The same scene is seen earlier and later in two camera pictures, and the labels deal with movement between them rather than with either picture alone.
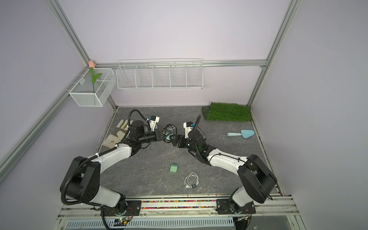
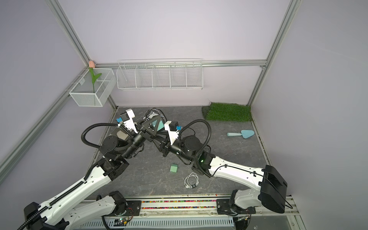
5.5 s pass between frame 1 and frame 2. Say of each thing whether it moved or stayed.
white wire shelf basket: stayed
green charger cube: stayed
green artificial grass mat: stayed
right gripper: moved
